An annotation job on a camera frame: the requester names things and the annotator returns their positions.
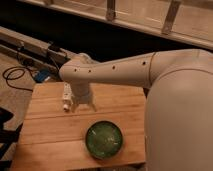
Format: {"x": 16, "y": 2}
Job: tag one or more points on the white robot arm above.
{"x": 178, "y": 118}

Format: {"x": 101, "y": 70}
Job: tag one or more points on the blue box on floor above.
{"x": 41, "y": 76}

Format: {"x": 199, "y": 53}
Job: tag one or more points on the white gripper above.
{"x": 82, "y": 94}

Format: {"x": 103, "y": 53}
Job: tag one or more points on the small white bottle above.
{"x": 66, "y": 98}

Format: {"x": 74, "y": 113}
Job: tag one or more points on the black stand at left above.
{"x": 7, "y": 137}

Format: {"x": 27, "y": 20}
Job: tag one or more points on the wooden board table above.
{"x": 54, "y": 140}

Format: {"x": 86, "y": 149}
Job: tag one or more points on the green ceramic bowl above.
{"x": 103, "y": 140}

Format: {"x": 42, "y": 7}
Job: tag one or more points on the black plug on rail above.
{"x": 54, "y": 47}

